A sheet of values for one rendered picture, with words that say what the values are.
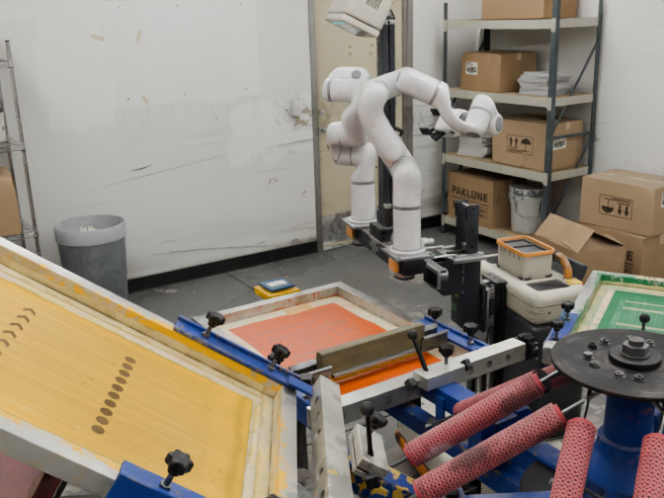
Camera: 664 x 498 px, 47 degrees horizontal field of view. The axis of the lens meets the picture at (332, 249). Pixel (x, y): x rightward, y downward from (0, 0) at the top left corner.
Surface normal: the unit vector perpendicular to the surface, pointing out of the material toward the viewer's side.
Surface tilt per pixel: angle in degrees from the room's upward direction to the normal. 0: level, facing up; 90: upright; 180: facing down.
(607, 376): 0
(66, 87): 90
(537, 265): 92
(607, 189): 89
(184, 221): 90
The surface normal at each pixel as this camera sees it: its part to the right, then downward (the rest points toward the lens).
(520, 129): -0.81, 0.18
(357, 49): 0.54, 0.23
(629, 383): -0.03, -0.96
